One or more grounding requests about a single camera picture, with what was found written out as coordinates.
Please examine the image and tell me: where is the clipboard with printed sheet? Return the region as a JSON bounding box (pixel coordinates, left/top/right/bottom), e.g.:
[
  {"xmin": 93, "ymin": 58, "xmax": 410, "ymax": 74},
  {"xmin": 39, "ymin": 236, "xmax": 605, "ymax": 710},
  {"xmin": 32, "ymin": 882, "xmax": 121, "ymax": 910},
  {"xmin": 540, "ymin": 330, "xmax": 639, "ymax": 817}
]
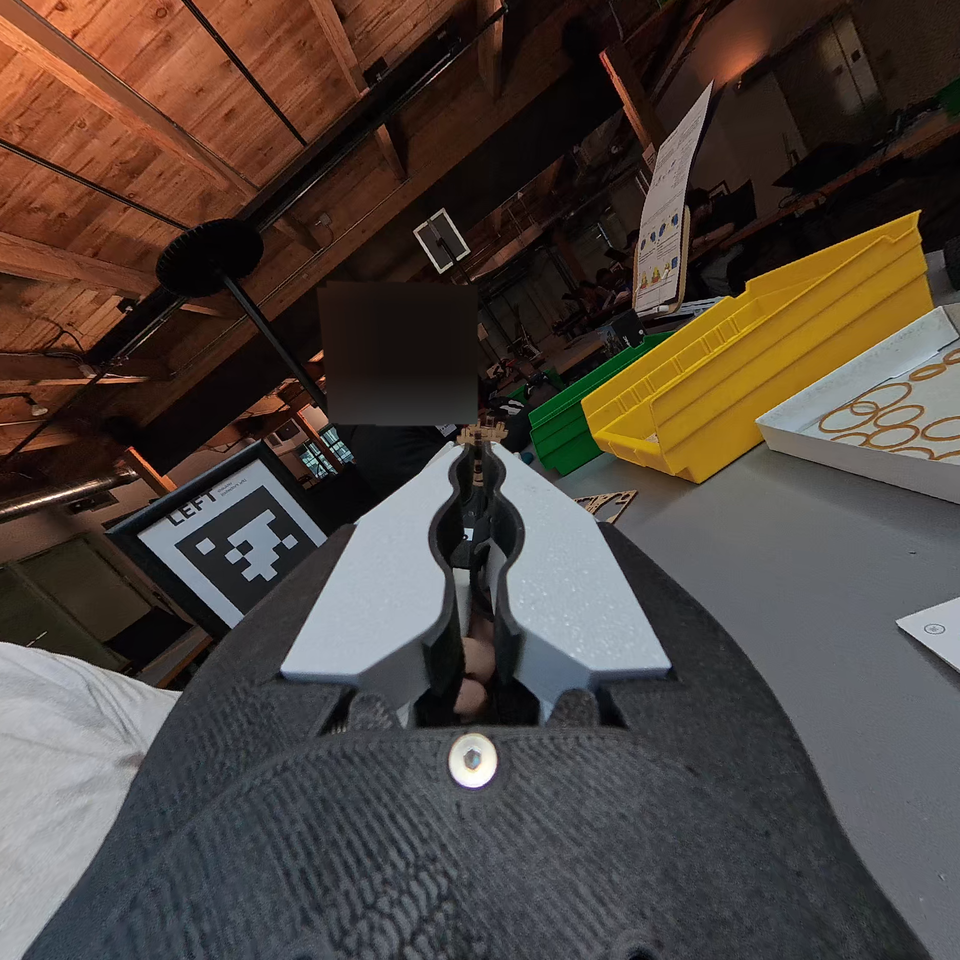
[{"xmin": 631, "ymin": 78, "xmax": 717, "ymax": 321}]

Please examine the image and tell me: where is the white instruction sheet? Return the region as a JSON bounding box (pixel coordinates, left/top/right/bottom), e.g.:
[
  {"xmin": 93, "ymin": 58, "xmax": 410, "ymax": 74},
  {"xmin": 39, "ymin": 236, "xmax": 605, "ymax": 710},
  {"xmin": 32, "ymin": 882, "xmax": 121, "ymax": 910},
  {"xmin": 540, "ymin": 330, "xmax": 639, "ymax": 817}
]
[{"xmin": 895, "ymin": 595, "xmax": 960, "ymax": 674}]

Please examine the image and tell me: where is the wooden cutout sheet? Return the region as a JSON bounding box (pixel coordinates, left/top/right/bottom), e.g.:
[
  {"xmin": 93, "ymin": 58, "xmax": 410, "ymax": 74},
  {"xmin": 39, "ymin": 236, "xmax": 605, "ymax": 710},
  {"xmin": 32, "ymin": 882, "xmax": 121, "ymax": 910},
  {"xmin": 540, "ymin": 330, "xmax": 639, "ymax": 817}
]
[{"xmin": 573, "ymin": 489, "xmax": 639, "ymax": 528}]

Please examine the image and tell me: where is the person's white shirt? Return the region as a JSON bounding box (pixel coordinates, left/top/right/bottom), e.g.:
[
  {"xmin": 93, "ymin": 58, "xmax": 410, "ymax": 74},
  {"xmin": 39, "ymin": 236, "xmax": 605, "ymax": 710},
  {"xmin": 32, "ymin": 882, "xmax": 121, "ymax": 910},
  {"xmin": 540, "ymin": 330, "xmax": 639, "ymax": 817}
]
[{"xmin": 0, "ymin": 641, "xmax": 183, "ymax": 960}]

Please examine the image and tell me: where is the person's left hand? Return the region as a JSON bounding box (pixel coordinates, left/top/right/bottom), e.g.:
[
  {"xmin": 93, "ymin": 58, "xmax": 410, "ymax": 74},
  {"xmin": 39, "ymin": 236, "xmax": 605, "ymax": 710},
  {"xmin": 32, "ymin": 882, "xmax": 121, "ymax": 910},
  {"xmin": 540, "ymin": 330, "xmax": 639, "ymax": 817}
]
[{"xmin": 456, "ymin": 636, "xmax": 492, "ymax": 715}]

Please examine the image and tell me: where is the wooden gear assembly piece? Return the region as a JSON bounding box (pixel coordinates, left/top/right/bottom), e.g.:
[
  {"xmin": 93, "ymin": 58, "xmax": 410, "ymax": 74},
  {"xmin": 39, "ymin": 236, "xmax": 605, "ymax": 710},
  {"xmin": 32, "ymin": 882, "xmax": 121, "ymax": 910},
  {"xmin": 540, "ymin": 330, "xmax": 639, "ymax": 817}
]
[{"xmin": 456, "ymin": 417, "xmax": 510, "ymax": 481}]

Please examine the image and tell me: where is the white framed panel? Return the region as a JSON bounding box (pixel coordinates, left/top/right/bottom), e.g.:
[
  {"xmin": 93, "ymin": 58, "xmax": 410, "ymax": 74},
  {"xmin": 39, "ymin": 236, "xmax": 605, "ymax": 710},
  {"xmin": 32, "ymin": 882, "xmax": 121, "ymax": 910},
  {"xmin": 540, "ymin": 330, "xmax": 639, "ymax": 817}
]
[{"xmin": 413, "ymin": 207, "xmax": 472, "ymax": 272}]

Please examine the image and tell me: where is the pile of tan rubber bands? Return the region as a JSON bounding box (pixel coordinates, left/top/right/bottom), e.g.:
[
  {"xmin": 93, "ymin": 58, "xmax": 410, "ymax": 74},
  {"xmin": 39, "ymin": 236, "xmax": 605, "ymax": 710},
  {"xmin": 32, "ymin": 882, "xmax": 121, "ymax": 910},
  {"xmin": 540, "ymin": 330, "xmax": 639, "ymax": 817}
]
[{"xmin": 817, "ymin": 360, "xmax": 960, "ymax": 463}]

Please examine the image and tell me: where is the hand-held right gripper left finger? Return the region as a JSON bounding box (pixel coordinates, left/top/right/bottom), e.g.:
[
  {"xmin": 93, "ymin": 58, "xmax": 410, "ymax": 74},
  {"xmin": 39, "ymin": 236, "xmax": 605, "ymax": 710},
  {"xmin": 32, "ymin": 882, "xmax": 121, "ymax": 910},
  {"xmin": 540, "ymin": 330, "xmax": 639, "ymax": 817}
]
[{"xmin": 279, "ymin": 439, "xmax": 477, "ymax": 727}]

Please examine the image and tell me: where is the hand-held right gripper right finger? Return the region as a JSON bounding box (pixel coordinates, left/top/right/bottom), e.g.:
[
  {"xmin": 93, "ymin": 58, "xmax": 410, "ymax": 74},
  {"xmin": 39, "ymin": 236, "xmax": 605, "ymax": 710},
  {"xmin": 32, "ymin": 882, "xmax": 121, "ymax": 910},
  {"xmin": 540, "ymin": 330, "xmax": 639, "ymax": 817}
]
[{"xmin": 478, "ymin": 441, "xmax": 672, "ymax": 723}]

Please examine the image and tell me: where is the metal duct pipe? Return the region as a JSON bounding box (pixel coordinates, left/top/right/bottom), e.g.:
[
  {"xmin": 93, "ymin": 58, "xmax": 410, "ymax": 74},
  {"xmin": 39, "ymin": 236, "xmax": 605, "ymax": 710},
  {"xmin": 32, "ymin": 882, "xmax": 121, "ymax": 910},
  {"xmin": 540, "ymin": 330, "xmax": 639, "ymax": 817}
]
[{"xmin": 0, "ymin": 463, "xmax": 141, "ymax": 524}]

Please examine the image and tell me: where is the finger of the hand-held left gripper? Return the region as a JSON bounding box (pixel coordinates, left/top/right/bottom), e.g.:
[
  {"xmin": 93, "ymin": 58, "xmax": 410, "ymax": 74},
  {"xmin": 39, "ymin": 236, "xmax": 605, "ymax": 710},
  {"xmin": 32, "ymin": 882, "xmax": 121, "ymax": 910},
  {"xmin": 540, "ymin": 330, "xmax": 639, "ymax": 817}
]
[{"xmin": 452, "ymin": 543, "xmax": 501, "ymax": 628}]

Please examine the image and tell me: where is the black round ceiling lamp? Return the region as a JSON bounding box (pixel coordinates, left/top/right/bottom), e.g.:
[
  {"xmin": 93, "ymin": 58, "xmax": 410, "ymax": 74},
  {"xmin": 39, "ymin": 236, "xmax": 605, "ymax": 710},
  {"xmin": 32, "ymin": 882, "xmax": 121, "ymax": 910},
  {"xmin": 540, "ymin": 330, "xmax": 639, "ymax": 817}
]
[{"xmin": 155, "ymin": 218, "xmax": 265, "ymax": 298}]

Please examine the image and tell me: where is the yellow plastic bin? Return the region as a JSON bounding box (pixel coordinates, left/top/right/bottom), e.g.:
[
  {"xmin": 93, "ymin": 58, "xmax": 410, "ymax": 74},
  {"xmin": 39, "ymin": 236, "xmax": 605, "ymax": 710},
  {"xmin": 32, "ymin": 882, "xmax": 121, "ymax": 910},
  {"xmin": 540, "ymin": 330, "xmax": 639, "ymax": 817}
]
[
  {"xmin": 581, "ymin": 210, "xmax": 925, "ymax": 455},
  {"xmin": 591, "ymin": 247, "xmax": 936, "ymax": 486}
]

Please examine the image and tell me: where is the grey desk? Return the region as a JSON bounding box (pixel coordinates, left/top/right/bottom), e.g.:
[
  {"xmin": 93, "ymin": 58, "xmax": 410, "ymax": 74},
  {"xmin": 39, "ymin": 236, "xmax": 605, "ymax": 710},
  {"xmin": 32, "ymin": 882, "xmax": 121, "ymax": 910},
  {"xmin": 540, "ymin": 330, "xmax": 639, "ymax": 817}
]
[{"xmin": 551, "ymin": 251, "xmax": 960, "ymax": 960}]

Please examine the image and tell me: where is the white cardboard tray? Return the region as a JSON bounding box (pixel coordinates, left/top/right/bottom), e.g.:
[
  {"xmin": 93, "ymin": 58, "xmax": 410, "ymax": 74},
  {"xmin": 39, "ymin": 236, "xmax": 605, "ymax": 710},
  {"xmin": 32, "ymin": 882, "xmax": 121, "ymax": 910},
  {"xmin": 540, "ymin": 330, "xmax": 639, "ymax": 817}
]
[{"xmin": 755, "ymin": 305, "xmax": 960, "ymax": 505}]

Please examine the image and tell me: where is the green cabinet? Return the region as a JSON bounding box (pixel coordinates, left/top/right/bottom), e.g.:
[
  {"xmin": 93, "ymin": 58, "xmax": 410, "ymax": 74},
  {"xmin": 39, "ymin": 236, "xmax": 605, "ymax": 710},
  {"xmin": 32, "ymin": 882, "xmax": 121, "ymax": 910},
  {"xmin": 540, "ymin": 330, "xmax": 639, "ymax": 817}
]
[{"xmin": 0, "ymin": 535, "xmax": 155, "ymax": 671}]

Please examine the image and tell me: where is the green plastic bin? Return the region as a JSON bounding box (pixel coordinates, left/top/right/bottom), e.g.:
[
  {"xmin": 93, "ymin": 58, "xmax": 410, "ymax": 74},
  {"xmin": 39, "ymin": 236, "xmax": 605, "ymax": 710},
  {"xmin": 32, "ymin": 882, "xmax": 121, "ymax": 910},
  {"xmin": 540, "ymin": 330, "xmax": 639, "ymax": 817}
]
[{"xmin": 528, "ymin": 328, "xmax": 678, "ymax": 476}]

